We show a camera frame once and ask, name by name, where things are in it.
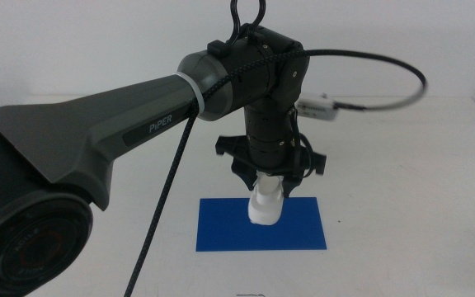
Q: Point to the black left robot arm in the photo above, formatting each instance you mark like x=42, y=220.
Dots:
x=97, y=119

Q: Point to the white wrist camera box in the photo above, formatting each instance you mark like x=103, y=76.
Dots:
x=316, y=107

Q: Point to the blue rectangular mat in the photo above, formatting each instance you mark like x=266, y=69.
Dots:
x=225, y=227

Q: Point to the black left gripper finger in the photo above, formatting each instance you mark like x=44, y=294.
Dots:
x=290, y=186
x=247, y=180

